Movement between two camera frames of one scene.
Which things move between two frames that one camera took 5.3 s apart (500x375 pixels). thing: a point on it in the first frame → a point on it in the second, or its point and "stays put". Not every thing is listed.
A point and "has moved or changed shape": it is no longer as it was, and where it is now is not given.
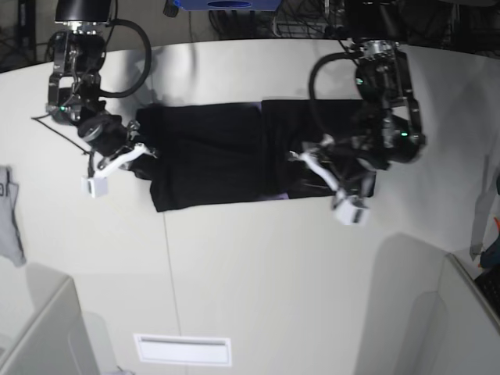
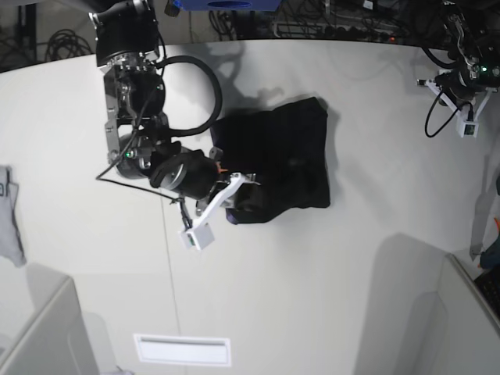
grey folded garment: x=12 y=245 stays put
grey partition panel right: x=473 y=322 stays put
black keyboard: x=489 y=283 stays put
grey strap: x=483 y=212 stays put
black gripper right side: x=355 y=156 → x=456 y=82
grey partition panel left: x=55 y=340 stays put
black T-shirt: x=212 y=155 has moved or changed shape
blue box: x=228 y=5 stays put
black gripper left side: x=106 y=133 → x=194 y=174
